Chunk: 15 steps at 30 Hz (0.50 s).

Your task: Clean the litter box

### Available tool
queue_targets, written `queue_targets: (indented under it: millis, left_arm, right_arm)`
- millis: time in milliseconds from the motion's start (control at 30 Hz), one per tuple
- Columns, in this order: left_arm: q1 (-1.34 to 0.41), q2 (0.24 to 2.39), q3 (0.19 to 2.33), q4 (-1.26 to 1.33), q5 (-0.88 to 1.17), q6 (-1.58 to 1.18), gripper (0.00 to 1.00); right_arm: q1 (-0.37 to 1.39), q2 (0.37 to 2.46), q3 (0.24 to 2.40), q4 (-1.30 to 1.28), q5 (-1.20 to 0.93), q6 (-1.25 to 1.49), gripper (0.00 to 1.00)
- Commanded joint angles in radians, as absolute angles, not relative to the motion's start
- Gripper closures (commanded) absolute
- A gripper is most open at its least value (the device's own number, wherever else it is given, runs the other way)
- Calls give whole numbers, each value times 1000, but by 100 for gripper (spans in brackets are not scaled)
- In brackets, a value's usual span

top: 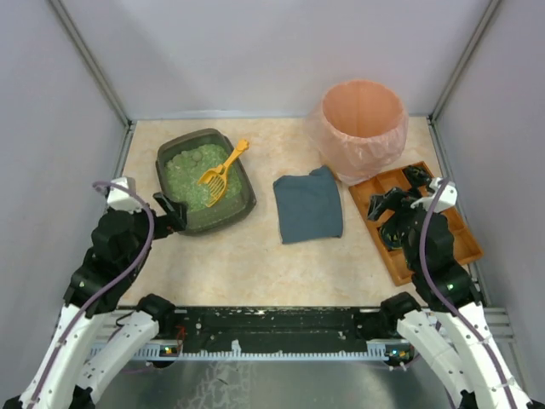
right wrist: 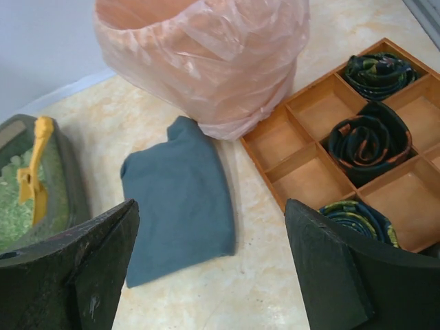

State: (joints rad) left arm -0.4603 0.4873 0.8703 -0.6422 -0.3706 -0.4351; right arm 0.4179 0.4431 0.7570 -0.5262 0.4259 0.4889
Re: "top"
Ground yellow litter scoop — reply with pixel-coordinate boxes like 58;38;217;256
198;139;250;208

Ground green litter clumps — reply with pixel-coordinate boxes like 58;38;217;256
188;148;204;166

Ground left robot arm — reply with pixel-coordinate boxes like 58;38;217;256
4;193;186;408

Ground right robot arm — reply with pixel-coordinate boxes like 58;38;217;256
367;183;544;408

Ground orange compartment tray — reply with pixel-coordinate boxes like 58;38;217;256
349;162;484;286

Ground blue folded cloth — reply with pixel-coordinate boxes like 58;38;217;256
272;165;343;245

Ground bin with pink bag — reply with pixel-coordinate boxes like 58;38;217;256
307;79;409;186

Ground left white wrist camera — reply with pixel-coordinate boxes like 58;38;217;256
106;176;142;214

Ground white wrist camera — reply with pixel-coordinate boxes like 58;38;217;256
106;176;142;214
410;177;458;213

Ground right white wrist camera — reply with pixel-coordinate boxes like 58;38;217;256
410;177;458;213

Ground black coiled cable far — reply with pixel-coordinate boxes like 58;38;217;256
402;164;433;188

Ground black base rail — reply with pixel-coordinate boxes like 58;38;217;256
91;304;427;370

